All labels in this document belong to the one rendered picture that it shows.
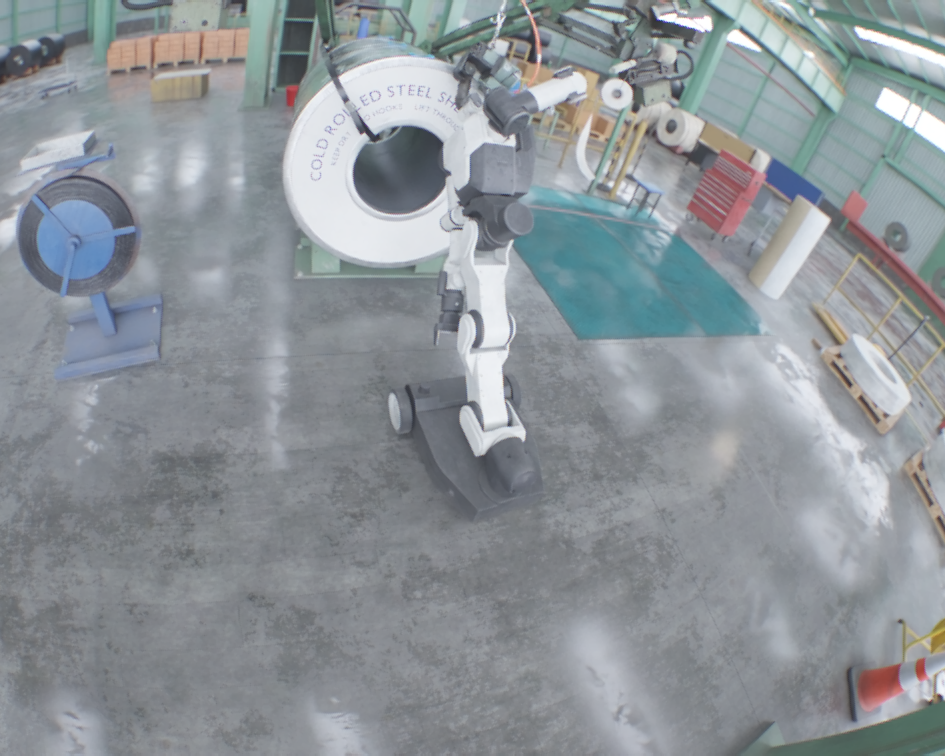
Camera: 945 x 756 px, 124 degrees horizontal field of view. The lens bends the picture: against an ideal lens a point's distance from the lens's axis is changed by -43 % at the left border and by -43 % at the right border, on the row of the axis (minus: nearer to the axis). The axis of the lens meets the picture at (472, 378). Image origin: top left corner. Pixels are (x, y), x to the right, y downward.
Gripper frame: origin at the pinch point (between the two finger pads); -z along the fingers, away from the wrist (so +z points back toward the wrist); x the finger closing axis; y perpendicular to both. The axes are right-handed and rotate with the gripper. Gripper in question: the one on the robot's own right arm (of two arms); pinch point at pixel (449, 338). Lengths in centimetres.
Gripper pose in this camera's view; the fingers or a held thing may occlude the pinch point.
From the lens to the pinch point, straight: 170.8
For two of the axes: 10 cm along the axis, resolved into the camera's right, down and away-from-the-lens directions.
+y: 4.5, 0.5, -8.9
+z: 0.9, -10.0, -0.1
